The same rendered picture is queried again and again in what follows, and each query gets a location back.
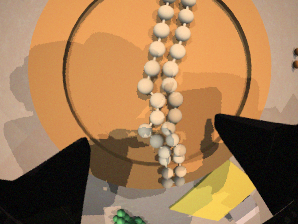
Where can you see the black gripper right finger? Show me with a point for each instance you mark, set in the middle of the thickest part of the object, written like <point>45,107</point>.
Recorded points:
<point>267,152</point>

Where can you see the orange round bead board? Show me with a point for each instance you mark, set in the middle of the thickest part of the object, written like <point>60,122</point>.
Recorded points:
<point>86,59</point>

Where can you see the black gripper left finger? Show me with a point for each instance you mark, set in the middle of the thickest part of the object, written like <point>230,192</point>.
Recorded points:
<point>52,193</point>

